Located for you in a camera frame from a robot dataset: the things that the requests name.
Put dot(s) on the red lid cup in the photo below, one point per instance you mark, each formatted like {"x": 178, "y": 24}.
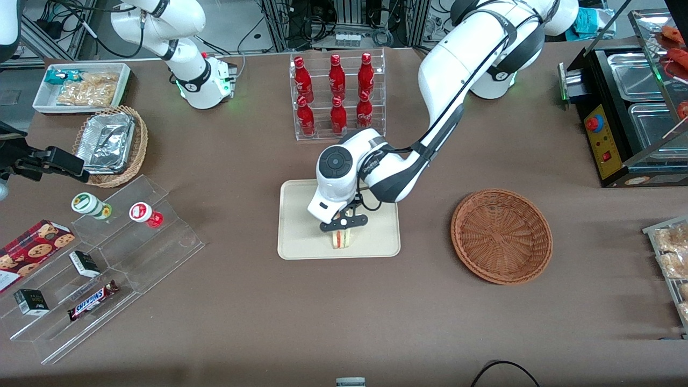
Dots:
{"x": 142, "y": 213}

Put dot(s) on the red cola bottle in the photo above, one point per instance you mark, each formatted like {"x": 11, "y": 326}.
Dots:
{"x": 303, "y": 80}
{"x": 306, "y": 121}
{"x": 364, "y": 115}
{"x": 337, "y": 78}
{"x": 366, "y": 76}
{"x": 338, "y": 119}

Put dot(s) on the clear acrylic stepped stand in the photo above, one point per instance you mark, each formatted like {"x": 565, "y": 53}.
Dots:
{"x": 161, "y": 258}

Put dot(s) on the triangle sandwich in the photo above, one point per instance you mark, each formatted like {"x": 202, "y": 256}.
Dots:
{"x": 344, "y": 241}

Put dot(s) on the fried food piece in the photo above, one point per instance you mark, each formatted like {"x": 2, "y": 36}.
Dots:
{"x": 674, "y": 265}
{"x": 672, "y": 239}

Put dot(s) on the tray of packaged bread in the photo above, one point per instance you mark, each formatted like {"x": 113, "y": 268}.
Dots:
{"x": 653, "y": 236}

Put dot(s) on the small black box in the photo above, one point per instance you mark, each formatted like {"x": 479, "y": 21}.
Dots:
{"x": 84, "y": 263}
{"x": 31, "y": 302}

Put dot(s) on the white rectangular plastic bin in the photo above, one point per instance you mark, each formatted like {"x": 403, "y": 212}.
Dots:
{"x": 43, "y": 102}

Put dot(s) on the grey device edge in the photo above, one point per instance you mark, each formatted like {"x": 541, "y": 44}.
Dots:
{"x": 350, "y": 382}

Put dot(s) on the beige rectangular serving tray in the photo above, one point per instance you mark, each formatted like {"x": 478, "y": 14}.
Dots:
{"x": 298, "y": 236}

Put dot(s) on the black food warmer machine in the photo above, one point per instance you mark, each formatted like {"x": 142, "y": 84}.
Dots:
{"x": 604, "y": 140}

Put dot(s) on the red food pieces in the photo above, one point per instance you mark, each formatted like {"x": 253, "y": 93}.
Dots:
{"x": 676, "y": 54}

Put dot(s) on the green lid cup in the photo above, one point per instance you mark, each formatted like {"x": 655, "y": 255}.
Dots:
{"x": 88, "y": 205}

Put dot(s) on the stainless steel pan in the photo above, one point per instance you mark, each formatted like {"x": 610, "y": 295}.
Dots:
{"x": 653, "y": 129}
{"x": 637, "y": 75}

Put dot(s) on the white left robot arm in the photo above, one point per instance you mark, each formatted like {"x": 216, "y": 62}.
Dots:
{"x": 462, "y": 59}

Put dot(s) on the brown round wicker basket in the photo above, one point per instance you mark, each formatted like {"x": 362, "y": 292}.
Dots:
{"x": 500, "y": 236}

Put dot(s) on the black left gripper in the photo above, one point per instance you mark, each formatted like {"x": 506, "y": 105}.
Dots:
{"x": 353, "y": 202}

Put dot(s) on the clear acrylic bottle rack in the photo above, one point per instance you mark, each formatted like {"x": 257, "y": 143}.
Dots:
{"x": 322, "y": 134}

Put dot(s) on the light oval wicker basket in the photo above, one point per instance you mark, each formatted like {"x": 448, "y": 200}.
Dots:
{"x": 137, "y": 153}

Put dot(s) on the clear bag of snacks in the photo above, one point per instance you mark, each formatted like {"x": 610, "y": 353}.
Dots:
{"x": 88, "y": 90}

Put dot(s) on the teal snack packet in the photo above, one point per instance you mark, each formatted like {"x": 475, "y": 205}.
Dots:
{"x": 59, "y": 76}

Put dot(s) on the snickers chocolate bar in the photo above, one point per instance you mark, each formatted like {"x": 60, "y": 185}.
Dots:
{"x": 91, "y": 301}

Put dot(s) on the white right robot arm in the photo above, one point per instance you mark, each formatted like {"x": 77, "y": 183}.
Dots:
{"x": 188, "y": 75}

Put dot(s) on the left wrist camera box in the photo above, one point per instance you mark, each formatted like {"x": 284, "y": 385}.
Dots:
{"x": 329, "y": 226}

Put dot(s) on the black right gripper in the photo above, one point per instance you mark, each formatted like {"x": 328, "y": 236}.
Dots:
{"x": 28, "y": 160}

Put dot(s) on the white connector strip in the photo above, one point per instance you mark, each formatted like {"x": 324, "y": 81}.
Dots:
{"x": 346, "y": 39}

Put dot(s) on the aluminium foil container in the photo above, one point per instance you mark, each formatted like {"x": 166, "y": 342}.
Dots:
{"x": 105, "y": 142}

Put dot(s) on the teal plastic bag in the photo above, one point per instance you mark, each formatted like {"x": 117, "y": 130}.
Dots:
{"x": 591, "y": 24}

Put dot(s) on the red cookie box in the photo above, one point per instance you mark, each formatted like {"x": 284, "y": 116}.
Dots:
{"x": 32, "y": 250}

